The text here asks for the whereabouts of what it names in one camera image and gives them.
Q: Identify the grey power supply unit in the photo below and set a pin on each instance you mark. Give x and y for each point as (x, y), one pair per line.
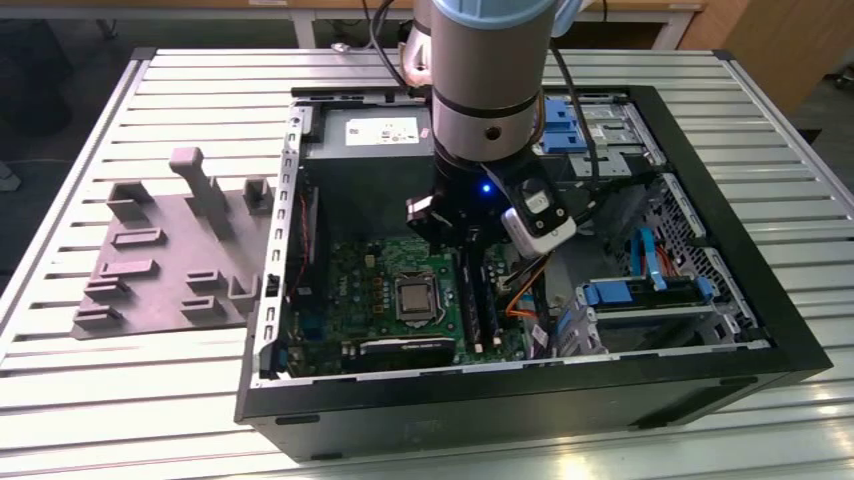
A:
(360, 190)

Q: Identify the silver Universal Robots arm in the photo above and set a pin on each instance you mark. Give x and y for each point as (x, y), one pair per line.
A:
(480, 75)

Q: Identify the silver CPU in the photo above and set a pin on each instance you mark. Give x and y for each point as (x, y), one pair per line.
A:
(415, 295)

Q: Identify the green motherboard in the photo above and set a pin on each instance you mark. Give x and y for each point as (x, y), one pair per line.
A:
(353, 280)

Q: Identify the CPU socket metal frame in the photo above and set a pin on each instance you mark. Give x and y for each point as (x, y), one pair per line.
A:
(415, 274)

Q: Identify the grey parts rack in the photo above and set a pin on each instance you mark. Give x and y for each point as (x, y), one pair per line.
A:
(167, 240)

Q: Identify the white framed desk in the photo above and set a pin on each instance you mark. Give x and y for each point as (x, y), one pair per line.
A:
(676, 30)

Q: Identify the black camera bracket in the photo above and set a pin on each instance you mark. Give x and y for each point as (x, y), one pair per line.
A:
(536, 192)

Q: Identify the black open PC case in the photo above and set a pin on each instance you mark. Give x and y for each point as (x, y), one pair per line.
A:
(467, 415)

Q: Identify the blue drive bay latch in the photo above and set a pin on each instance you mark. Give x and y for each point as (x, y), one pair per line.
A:
(563, 130)

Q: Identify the wooden cabinet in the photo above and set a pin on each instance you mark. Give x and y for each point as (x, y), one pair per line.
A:
(787, 50)

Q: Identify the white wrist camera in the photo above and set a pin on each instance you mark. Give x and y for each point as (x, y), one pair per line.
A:
(540, 237)

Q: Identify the hard disk in blue carrier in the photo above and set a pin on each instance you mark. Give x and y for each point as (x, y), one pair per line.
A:
(614, 292)

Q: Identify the black graphics card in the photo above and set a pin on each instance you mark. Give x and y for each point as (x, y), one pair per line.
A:
(400, 352)

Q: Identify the metal drive cage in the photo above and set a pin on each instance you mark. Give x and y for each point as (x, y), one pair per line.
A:
(607, 165)

